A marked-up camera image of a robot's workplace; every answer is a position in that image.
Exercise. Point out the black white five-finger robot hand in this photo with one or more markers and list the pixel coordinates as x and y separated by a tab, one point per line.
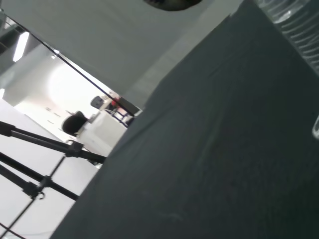
172	3

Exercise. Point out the pale board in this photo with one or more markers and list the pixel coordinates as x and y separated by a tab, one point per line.
99	37

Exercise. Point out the white desk box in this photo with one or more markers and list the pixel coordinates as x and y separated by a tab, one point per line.
104	129

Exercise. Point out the black bench cloth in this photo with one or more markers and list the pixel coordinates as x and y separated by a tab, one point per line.
199	149

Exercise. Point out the black office chair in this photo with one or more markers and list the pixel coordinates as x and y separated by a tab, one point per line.
72	124

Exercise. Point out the black tripod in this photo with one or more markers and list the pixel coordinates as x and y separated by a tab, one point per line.
25	137

